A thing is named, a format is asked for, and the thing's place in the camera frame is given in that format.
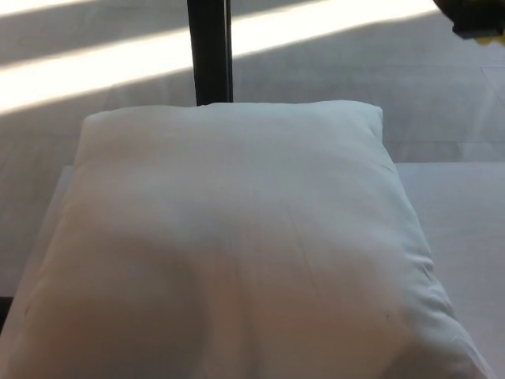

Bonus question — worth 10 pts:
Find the white pillow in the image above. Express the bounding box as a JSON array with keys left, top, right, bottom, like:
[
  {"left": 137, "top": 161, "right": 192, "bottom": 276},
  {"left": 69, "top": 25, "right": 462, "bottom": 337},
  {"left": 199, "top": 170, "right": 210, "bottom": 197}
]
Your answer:
[{"left": 0, "top": 100, "right": 494, "bottom": 379}]

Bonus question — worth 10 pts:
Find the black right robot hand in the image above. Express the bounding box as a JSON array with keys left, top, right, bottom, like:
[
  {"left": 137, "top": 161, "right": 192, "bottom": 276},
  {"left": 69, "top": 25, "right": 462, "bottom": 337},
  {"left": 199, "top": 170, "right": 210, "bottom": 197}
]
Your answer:
[{"left": 432, "top": 0, "right": 505, "bottom": 40}]

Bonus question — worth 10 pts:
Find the black vertical post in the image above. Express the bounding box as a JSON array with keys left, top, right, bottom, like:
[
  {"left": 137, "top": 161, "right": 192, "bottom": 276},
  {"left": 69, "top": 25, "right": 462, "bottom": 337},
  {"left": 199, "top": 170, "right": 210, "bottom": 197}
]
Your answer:
[{"left": 187, "top": 0, "right": 234, "bottom": 107}]

